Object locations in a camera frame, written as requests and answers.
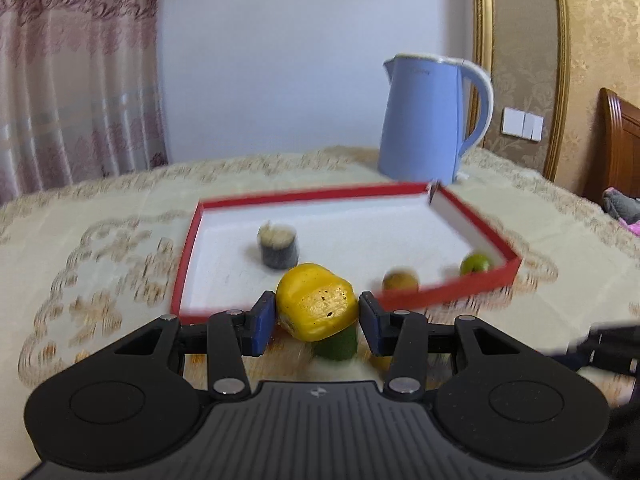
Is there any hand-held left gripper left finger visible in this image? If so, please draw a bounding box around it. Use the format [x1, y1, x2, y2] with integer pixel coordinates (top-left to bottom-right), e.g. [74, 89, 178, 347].
[112, 290, 278, 401]

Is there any green jujube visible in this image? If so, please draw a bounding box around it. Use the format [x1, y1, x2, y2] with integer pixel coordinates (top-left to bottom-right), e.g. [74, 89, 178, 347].
[460, 252, 497, 276]

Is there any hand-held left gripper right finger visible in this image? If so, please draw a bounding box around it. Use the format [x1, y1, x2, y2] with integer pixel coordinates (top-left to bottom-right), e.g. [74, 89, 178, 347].
[359, 290, 526, 402]

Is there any white light switch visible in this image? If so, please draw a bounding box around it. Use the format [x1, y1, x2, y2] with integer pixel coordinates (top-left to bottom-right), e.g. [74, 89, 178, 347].
[501, 106, 544, 142]

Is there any dark green cucumber end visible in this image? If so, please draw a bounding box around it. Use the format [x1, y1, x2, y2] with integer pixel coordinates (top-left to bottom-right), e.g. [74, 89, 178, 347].
[314, 322, 359, 362]

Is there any spotted yellow fruit piece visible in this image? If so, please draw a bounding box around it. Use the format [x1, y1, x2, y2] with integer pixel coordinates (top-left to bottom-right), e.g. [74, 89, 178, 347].
[276, 263, 360, 342]

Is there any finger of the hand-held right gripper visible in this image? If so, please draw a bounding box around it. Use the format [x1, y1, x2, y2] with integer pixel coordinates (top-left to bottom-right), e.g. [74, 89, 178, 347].
[587, 324, 640, 343]
[550, 340, 640, 376]

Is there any brown longan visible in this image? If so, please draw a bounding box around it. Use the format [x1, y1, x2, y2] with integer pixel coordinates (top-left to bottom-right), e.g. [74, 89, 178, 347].
[382, 267, 420, 293]

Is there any wooden headboard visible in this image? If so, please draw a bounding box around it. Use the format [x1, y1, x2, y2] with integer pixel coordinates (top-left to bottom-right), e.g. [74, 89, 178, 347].
[585, 87, 640, 206]

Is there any red shallow box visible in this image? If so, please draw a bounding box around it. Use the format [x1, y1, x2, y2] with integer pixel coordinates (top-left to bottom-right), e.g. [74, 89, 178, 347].
[170, 182, 522, 326]

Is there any dark sugarcane piece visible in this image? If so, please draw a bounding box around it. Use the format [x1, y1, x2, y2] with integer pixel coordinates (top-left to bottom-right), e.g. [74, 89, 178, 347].
[257, 222, 300, 270]

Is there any grey cloth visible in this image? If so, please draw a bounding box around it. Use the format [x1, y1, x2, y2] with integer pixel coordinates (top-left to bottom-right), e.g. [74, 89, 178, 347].
[602, 187, 640, 223]

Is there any patterned pink curtain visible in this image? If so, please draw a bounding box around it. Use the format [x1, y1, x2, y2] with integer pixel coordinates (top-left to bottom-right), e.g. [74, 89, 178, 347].
[0, 0, 168, 206]

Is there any gold wall moulding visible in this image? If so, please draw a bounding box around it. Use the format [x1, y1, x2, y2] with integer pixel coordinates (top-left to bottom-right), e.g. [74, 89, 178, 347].
[472, 0, 571, 183]

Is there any blue electric kettle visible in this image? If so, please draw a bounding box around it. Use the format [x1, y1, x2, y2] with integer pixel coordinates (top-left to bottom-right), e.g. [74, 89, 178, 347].
[377, 52, 495, 185]

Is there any cream embroidered tablecloth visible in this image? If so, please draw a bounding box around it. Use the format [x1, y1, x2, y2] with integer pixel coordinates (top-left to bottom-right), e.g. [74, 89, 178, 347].
[0, 146, 640, 480]

